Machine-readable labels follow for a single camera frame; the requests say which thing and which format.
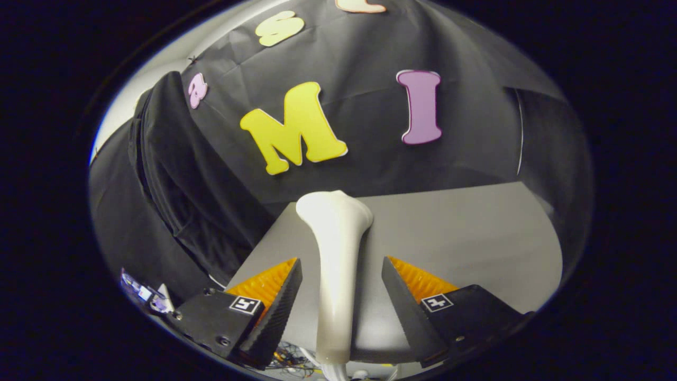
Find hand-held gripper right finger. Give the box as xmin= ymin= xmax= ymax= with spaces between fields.
xmin=381 ymin=257 xmax=532 ymax=368

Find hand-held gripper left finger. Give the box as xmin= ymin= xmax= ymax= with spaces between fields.
xmin=169 ymin=258 xmax=303 ymax=370

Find white garment steamer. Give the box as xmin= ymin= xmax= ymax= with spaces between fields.
xmin=295 ymin=190 xmax=374 ymax=381

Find black blazer jacket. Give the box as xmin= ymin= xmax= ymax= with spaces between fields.
xmin=129 ymin=71 xmax=276 ymax=286

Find grey cabinet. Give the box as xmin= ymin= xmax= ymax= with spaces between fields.
xmin=225 ymin=181 xmax=564 ymax=366

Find blue and white object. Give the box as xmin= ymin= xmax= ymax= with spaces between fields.
xmin=121 ymin=269 xmax=174 ymax=315

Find black backdrop cloth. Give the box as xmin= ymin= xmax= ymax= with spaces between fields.
xmin=89 ymin=0 xmax=593 ymax=297

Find black floor cables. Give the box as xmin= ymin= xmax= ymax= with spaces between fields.
xmin=272 ymin=341 xmax=323 ymax=371

